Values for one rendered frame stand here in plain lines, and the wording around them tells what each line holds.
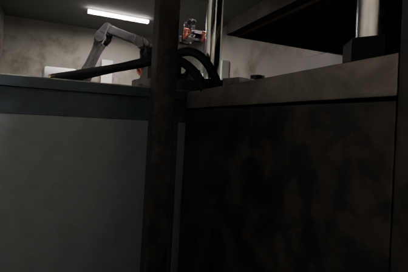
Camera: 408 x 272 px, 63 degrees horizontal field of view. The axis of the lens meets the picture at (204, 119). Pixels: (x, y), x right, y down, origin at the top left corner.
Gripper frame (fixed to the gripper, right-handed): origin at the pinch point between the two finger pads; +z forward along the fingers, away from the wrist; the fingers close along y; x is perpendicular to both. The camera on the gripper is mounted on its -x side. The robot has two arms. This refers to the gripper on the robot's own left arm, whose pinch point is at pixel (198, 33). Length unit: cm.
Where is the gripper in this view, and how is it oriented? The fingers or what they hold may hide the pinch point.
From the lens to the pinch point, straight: 198.9
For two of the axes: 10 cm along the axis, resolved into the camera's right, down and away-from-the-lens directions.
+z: 4.1, 0.3, -9.1
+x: -0.6, 10.0, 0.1
